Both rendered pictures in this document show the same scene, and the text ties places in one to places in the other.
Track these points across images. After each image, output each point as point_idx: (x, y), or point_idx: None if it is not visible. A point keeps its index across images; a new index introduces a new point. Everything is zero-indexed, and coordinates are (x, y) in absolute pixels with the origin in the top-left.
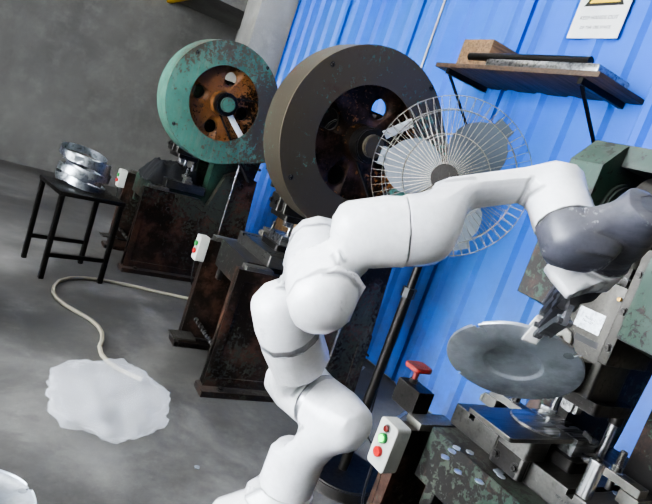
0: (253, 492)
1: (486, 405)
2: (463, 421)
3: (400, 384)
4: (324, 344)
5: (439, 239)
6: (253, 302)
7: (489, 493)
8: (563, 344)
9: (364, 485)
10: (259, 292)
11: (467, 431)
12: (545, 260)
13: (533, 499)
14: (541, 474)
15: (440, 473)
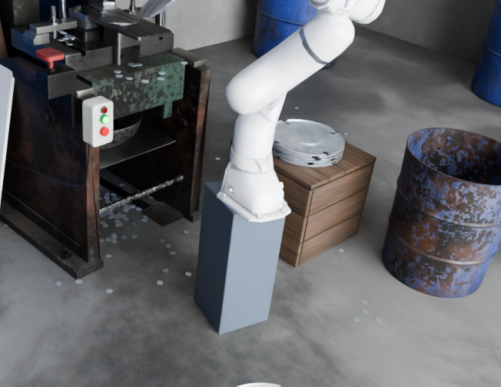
0: (267, 163)
1: (43, 44)
2: (77, 63)
3: (52, 81)
4: None
5: None
6: (349, 37)
7: (149, 77)
8: None
9: (87, 169)
10: (348, 28)
11: (84, 66)
12: None
13: (154, 58)
14: (143, 43)
15: (113, 103)
